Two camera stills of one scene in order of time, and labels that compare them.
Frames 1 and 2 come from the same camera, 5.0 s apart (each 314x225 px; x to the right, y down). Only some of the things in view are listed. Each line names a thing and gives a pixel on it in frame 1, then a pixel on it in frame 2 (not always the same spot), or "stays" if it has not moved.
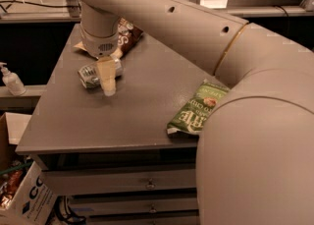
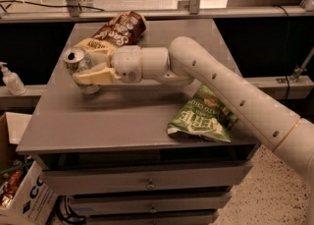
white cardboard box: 31,203 stays
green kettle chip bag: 191,113 stays
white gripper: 99,47 to 127,62
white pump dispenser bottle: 12,81 stays
